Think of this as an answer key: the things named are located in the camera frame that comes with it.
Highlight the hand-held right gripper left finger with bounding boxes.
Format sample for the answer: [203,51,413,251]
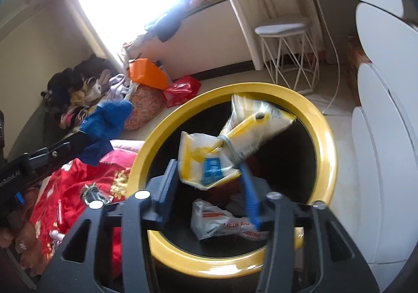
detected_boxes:
[36,159,180,293]

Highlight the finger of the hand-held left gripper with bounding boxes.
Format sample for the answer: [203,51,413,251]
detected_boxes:
[47,131,92,167]

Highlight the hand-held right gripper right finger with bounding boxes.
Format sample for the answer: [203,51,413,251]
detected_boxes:
[240,162,379,293]

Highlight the plain blue cloth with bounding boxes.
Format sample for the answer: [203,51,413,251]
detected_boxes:
[79,99,134,165]

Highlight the white red print plastic bag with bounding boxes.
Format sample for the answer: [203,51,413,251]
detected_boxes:
[190,199,271,241]

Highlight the yellow white plastic bag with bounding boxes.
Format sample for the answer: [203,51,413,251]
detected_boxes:
[179,94,297,192]

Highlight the yellow rim trash bin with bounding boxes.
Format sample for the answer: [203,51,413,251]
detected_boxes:
[126,83,338,293]

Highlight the person's left hand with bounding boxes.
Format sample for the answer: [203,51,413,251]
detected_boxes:
[0,188,49,267]

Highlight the red floral blanket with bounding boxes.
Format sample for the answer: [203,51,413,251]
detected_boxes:
[28,139,141,277]

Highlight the green black snack packet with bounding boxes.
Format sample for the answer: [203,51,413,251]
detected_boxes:
[81,183,113,205]

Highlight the pile of mixed clothes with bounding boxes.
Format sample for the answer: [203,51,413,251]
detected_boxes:
[41,54,115,132]

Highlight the lilac grey garment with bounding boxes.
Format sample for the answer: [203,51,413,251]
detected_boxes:
[106,73,131,102]

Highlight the floral cushion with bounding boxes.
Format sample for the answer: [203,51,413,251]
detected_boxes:
[124,84,166,132]

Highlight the orange paper bag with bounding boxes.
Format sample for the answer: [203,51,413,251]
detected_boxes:
[128,58,168,90]

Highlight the white scalloped cabinet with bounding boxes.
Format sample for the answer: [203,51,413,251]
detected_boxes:
[351,2,418,266]

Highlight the dark clothes on sill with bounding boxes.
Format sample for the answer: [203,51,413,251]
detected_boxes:
[145,9,187,43]

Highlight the white wire stool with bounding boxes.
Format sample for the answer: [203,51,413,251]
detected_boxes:
[255,16,321,95]

